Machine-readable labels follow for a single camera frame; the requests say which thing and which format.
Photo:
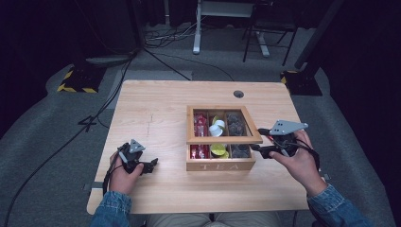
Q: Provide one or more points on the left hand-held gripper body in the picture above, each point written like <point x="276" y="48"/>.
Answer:
<point x="132" y="159"/>

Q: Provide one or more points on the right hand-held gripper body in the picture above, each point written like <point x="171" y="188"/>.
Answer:
<point x="287" y="143"/>

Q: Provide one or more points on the glass-paned wooden box lid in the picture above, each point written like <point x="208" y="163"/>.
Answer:
<point x="223" y="140"/>

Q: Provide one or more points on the wooden compartment box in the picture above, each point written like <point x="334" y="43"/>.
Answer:
<point x="220" y="165"/>

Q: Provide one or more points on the person's left hand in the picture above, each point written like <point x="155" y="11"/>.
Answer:
<point x="121" y="181"/>

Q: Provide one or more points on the person's right hand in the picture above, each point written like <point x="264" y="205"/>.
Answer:
<point x="304" y="167"/>

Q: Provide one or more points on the pile of dark sachets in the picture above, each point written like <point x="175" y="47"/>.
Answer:
<point x="235" y="127"/>

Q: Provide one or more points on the green-lidded capsule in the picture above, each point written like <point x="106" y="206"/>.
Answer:
<point x="218" y="149"/>
<point x="215" y="118"/>

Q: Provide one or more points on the large white capsule cup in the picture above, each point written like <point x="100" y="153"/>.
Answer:
<point x="215" y="130"/>

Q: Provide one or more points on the light wooden table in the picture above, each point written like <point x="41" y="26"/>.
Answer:
<point x="151" y="104"/>

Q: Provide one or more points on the person's left leg beige trousers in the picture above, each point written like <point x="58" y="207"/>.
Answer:
<point x="179" y="220"/>

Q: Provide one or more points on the person's leg beige trousers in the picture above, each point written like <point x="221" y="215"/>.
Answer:
<point x="249" y="220"/>
<point x="179" y="220"/>

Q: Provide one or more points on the hazard-striped stand base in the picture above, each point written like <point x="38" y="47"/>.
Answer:
<point x="80" y="82"/>
<point x="302" y="85"/>

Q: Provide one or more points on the row of red sachets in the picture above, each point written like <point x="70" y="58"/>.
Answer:
<point x="200" y="126"/>

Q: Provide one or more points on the person's right leg beige trousers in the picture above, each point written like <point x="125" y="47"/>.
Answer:
<point x="249" y="220"/>

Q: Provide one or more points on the black chair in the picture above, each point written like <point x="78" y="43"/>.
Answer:
<point x="271" y="25"/>

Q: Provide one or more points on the black slanted stand pole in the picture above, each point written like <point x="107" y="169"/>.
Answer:
<point x="318" y="34"/>

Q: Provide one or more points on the grey metal table bracket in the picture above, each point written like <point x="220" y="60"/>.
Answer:
<point x="94" y="185"/>
<point x="325" y="176"/>

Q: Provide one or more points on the white desk frame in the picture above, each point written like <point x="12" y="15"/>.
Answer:
<point x="197" y="34"/>

